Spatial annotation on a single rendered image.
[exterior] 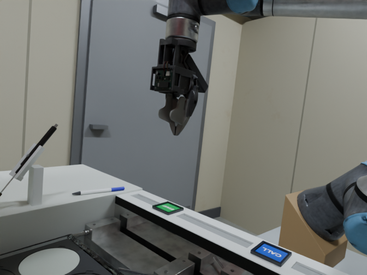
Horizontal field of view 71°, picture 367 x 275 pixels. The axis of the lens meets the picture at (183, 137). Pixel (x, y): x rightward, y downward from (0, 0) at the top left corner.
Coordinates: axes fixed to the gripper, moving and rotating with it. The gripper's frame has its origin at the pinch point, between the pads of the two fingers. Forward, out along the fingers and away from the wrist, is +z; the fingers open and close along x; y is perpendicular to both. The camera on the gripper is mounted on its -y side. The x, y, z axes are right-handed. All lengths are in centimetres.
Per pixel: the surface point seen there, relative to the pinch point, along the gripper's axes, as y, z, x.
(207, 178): -194, 65, -119
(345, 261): -41, 34, 34
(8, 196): 27.3, 19.1, -26.0
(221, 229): -0.7, 19.8, 14.5
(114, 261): 14.5, 28.3, -1.2
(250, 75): -219, -55, -94
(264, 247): 0.2, 19.2, 24.5
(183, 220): 2.6, 19.6, 6.5
